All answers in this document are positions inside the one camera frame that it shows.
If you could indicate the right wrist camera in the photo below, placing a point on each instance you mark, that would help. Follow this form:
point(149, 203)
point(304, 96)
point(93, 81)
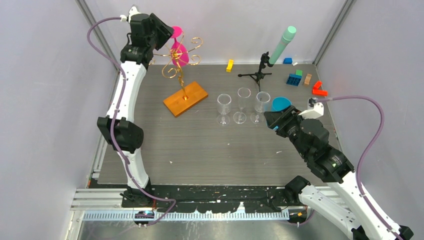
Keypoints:
point(314, 109)

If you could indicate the tan wooden block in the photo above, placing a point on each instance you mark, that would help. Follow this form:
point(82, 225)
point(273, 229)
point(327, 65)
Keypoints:
point(307, 79)

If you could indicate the clear round wine glass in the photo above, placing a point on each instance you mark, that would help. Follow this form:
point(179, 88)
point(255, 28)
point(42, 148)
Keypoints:
point(262, 103)

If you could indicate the blue wine glass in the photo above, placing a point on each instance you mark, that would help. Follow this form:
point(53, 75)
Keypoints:
point(280, 103)

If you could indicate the pink wine glass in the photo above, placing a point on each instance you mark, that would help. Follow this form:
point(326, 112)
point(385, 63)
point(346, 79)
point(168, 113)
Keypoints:
point(179, 52)

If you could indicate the mint green microphone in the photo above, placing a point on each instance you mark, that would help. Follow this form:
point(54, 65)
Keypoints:
point(287, 36)

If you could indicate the gold wire wine glass rack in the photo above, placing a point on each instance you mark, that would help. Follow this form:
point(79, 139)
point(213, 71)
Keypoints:
point(189, 95)

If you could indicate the blue lego brick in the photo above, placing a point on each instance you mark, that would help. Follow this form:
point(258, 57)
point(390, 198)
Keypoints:
point(293, 79)

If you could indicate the small blue block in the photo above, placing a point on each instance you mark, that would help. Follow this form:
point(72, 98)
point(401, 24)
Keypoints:
point(287, 61)

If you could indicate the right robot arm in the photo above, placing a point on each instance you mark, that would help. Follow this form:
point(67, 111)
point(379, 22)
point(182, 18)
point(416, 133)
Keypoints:
point(311, 140)

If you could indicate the yellow block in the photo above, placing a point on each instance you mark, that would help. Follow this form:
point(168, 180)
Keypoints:
point(229, 66)

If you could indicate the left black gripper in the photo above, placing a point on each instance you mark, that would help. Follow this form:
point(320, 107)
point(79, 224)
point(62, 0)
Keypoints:
point(165, 32)

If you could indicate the black tripod microphone stand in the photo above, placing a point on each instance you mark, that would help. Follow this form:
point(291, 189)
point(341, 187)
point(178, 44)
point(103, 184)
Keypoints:
point(260, 75)

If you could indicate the red L-shaped block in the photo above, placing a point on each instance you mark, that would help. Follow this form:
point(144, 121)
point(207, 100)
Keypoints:
point(316, 90)

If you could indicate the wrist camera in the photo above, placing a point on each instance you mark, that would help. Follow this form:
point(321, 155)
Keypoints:
point(314, 109)
point(134, 10)

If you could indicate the clear flute wine glass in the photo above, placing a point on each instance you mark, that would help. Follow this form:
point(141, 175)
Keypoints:
point(243, 95)

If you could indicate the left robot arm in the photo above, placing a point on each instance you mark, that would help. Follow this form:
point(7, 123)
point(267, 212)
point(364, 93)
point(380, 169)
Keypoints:
point(147, 34)

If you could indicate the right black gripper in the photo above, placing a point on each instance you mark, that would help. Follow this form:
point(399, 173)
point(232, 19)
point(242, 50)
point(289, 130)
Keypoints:
point(276, 118)

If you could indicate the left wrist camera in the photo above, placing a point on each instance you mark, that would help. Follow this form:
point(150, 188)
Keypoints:
point(134, 10)

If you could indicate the green block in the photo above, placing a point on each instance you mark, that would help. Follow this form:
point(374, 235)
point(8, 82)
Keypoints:
point(299, 72)

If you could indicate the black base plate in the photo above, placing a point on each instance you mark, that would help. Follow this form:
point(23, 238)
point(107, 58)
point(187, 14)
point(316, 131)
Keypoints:
point(212, 198)

